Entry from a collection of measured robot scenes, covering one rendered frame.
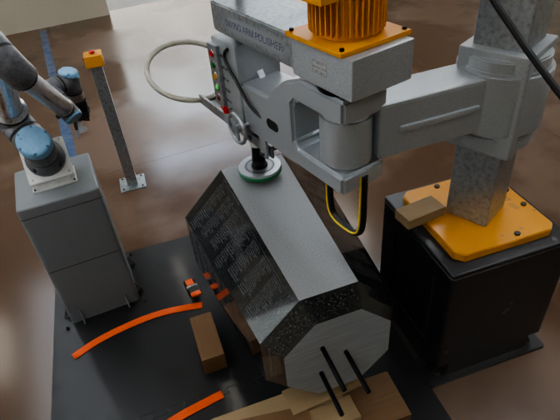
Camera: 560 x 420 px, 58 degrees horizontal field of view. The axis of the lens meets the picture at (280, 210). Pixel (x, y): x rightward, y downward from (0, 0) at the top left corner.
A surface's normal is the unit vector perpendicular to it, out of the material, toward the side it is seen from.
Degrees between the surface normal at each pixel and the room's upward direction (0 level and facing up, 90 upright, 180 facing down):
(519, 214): 0
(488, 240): 0
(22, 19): 90
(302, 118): 90
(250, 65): 90
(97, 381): 0
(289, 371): 90
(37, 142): 47
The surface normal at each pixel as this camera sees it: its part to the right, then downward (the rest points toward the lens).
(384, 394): -0.07, -0.78
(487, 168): -0.66, 0.51
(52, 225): 0.41, 0.54
